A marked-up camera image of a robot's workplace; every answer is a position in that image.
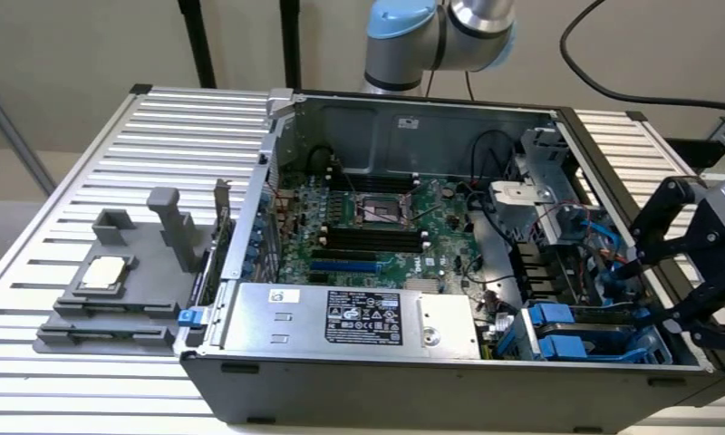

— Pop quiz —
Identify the disk bay with blue rails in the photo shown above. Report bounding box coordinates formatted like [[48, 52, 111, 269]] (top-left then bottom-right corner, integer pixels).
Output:
[[513, 299, 682, 365]]

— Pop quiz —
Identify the thick black cable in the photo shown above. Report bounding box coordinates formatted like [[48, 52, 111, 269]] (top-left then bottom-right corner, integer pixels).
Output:
[[559, 0, 725, 113]]

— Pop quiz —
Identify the green motherboard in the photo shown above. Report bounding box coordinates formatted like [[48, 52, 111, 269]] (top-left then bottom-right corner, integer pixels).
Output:
[[275, 174, 517, 301]]

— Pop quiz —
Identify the black open PC case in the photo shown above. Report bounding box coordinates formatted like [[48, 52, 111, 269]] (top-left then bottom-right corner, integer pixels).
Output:
[[178, 88, 725, 425]]

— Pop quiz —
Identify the black short case cable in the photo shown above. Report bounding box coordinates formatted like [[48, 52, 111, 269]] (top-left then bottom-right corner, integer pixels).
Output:
[[304, 144, 342, 174]]

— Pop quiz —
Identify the metal CPU socket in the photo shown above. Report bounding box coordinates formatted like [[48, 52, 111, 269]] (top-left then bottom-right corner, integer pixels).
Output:
[[350, 192, 414, 228]]

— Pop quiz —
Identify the black stand pole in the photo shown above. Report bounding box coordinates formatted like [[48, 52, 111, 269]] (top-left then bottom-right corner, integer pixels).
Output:
[[279, 0, 304, 91], [180, 0, 218, 90]]

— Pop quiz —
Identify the grey metal post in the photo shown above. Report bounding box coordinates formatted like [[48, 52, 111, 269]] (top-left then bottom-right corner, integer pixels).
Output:
[[0, 66, 59, 197]]

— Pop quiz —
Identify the black looped case cable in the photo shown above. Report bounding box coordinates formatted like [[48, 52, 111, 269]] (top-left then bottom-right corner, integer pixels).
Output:
[[467, 130, 514, 183]]

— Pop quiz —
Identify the blue disk carrier handle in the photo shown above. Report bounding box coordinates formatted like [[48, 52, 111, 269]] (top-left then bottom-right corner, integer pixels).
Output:
[[538, 333, 590, 363]]

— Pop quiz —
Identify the grey parts rack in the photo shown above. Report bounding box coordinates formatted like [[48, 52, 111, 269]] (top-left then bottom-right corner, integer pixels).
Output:
[[32, 187, 220, 355]]

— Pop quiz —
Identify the black fan shroud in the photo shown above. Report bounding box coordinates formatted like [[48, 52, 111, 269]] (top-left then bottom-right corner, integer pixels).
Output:
[[510, 239, 563, 305]]

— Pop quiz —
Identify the short blue disk wire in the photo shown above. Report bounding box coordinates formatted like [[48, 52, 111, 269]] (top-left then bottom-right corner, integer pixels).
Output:
[[602, 266, 646, 301]]

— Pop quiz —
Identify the green RAM stick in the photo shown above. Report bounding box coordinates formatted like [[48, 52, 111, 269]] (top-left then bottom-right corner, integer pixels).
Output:
[[64, 332, 139, 342]]

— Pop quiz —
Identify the silver metal drive cage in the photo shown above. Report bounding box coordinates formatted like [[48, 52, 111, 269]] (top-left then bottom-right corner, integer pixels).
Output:
[[487, 126, 607, 247]]

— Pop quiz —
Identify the blue expansion slot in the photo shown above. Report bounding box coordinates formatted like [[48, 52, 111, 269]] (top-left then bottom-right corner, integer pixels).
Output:
[[310, 261, 382, 273]]

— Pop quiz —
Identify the disk in blue carrier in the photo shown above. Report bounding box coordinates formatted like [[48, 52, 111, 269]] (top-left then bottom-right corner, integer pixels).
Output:
[[526, 302, 653, 328]]

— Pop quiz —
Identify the silver power supply unit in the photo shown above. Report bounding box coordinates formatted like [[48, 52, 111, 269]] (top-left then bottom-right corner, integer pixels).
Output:
[[219, 283, 485, 363]]

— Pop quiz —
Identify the silver chipset heatsink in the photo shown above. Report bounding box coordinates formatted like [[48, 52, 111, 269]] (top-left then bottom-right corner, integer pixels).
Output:
[[407, 277, 447, 295]]

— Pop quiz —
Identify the silver CPU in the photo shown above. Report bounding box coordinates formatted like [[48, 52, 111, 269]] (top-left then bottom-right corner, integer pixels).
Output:
[[80, 255, 136, 288]]

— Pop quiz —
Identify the long blue disk wire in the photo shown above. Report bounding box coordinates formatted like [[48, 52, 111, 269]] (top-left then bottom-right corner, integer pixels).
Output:
[[571, 211, 641, 294]]

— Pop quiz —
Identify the green graphics card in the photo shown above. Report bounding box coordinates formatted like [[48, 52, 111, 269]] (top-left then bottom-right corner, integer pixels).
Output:
[[194, 178, 239, 310]]

